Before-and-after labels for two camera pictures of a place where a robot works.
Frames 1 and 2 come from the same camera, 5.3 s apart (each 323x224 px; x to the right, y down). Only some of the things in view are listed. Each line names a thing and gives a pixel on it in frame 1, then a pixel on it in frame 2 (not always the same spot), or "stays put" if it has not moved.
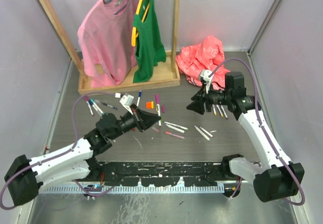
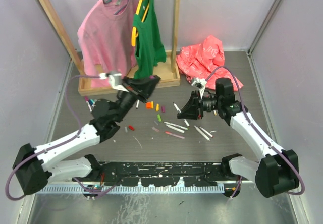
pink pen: (179, 136) stays put
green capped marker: (175, 125) stays put
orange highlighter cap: (149, 105) stays put
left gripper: (143, 119) → (143, 88)
